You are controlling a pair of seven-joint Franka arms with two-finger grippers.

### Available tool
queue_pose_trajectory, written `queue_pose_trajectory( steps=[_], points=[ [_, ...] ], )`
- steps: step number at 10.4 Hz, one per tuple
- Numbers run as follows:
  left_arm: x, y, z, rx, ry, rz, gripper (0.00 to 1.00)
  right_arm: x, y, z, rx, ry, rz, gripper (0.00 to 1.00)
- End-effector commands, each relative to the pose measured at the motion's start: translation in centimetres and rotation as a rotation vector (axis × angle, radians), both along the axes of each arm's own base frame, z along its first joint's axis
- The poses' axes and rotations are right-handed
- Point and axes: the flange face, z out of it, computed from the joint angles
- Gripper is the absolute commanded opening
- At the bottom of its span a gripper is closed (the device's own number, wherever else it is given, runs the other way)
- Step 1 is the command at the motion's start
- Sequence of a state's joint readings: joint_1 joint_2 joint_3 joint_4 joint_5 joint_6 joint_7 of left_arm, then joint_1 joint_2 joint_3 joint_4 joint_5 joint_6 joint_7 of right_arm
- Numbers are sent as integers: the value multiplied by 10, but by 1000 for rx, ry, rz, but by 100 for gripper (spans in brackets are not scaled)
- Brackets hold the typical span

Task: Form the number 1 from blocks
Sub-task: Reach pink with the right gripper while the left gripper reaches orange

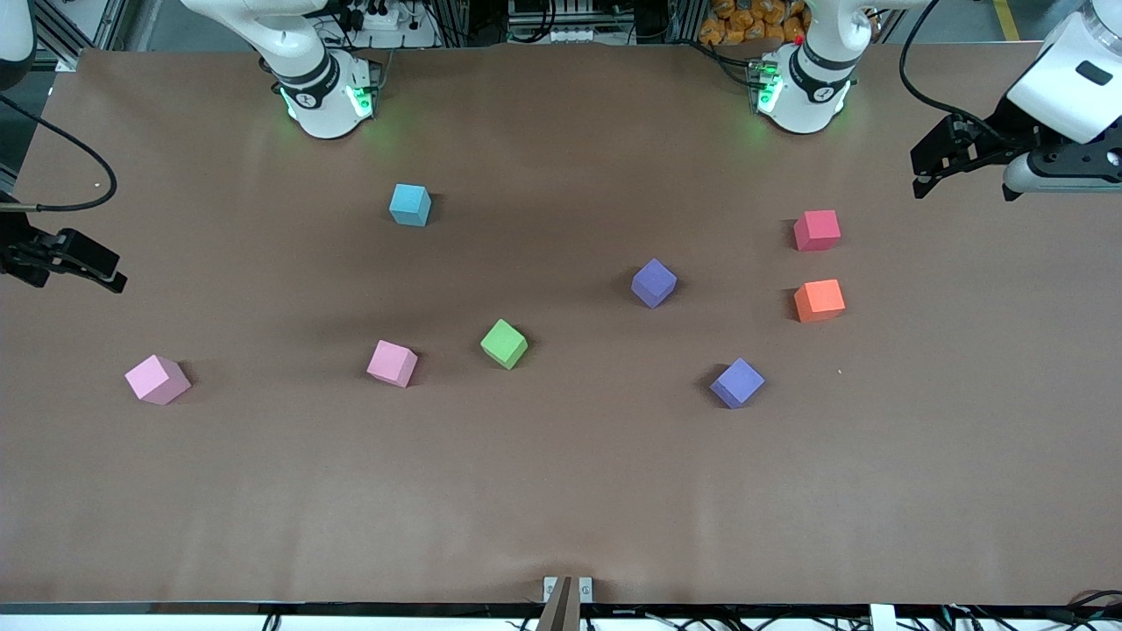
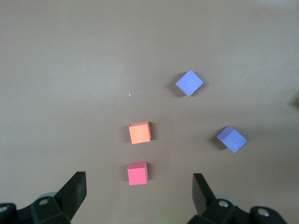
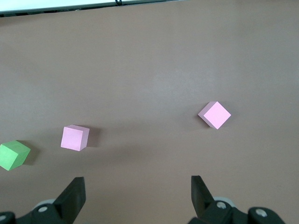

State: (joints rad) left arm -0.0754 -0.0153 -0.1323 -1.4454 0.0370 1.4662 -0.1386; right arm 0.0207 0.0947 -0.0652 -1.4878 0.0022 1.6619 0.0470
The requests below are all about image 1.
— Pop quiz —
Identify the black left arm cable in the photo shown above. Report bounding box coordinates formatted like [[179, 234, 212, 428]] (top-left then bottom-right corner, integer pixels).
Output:
[[898, 0, 1048, 148]]

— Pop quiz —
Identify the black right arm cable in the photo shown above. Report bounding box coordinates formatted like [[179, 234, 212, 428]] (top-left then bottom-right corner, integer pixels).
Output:
[[0, 93, 119, 214]]

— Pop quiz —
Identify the metal table edge bracket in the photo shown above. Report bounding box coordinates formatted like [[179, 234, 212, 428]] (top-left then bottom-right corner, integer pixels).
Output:
[[543, 576, 594, 605]]

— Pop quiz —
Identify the black floor cable loop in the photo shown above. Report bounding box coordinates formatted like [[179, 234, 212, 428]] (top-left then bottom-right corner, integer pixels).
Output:
[[1062, 590, 1122, 616]]

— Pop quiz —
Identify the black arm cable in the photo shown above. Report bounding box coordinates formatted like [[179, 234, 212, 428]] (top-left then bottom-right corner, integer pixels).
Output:
[[898, 0, 1048, 148], [0, 93, 119, 214]]

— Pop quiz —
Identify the brown strip under bracket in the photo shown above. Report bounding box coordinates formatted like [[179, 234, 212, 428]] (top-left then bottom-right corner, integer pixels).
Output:
[[536, 576, 585, 631]]

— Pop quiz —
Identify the light blue foam cube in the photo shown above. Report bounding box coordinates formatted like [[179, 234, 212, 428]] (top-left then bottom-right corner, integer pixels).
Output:
[[389, 183, 432, 228]]

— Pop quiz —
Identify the purple foam cube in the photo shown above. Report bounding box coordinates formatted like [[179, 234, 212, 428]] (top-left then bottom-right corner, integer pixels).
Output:
[[631, 258, 678, 309], [709, 358, 766, 410]]

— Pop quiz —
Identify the red foam cube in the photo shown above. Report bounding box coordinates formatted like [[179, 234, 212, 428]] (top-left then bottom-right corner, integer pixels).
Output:
[[793, 209, 842, 252]]

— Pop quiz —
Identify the pink foam cube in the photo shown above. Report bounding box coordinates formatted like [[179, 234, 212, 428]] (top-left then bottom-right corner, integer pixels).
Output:
[[124, 354, 192, 406], [366, 340, 418, 388]]

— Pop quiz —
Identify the white power strip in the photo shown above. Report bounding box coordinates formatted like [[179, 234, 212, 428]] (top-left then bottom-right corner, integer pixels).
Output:
[[346, 0, 415, 32]]

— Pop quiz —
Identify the orange snack bags pile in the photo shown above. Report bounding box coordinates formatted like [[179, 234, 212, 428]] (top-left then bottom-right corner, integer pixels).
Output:
[[699, 0, 809, 47]]

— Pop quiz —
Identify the brown paper table cover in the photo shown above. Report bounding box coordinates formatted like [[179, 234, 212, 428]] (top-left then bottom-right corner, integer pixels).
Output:
[[0, 44, 1122, 607]]

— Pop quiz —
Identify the green foam cube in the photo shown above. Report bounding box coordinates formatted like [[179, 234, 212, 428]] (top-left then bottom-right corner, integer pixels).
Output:
[[480, 319, 529, 370]]

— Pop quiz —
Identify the aluminium frame profile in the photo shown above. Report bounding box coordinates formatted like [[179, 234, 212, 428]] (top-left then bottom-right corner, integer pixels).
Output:
[[33, 0, 119, 73]]

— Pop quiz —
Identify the orange foam cube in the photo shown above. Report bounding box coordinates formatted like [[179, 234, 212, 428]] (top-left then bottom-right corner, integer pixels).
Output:
[[794, 280, 847, 323]]

